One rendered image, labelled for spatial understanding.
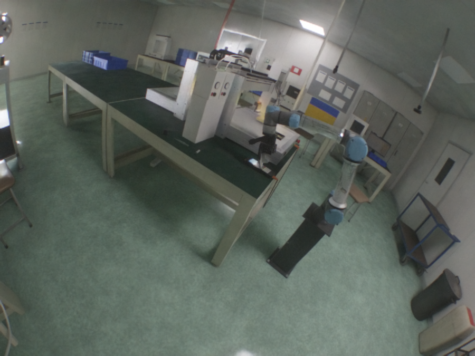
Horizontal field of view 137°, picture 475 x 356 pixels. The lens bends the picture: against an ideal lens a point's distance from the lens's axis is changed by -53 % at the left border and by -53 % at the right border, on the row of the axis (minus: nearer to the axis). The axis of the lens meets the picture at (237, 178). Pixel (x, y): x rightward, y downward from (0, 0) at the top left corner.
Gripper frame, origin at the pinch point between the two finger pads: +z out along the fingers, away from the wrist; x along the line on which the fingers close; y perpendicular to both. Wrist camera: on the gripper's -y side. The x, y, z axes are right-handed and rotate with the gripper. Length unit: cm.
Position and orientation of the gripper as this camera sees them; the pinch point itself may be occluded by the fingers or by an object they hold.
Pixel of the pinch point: (260, 165)
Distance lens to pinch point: 119.7
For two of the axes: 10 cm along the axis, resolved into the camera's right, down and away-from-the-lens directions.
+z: -1.1, 8.9, 4.4
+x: 5.3, -3.2, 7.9
